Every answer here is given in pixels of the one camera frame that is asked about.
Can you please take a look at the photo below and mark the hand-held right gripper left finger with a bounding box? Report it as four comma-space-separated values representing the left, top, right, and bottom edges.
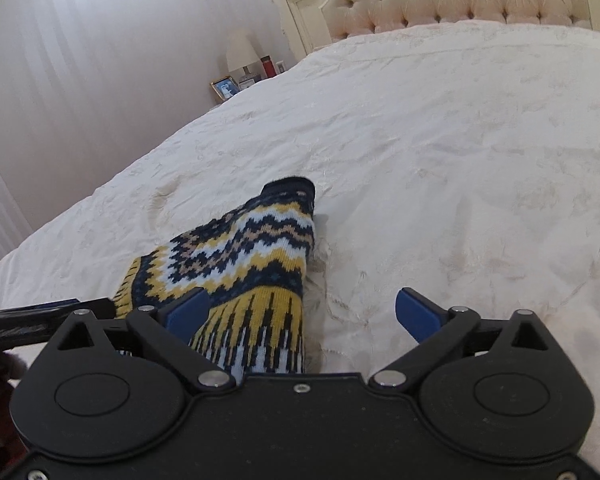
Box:
42, 287, 233, 395

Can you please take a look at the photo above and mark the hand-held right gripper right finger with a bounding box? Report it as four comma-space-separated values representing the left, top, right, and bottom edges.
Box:
371, 287, 563, 393

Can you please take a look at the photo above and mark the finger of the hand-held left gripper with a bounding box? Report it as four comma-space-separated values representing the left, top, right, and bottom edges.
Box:
0, 298, 116, 328
0, 322, 65, 351

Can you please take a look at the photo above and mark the navy yellow patterned knit sweater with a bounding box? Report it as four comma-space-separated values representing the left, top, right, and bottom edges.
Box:
112, 176, 317, 376

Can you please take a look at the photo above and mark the white bedspread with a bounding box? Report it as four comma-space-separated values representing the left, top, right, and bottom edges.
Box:
0, 22, 600, 461

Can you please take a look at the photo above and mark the white sheer curtain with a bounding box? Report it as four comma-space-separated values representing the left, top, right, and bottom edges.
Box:
0, 0, 313, 273

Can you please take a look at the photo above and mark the white table lamp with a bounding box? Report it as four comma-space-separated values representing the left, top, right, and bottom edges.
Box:
225, 30, 259, 77

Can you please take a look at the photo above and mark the gold picture frame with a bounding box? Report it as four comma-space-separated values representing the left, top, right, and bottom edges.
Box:
210, 76, 240, 104

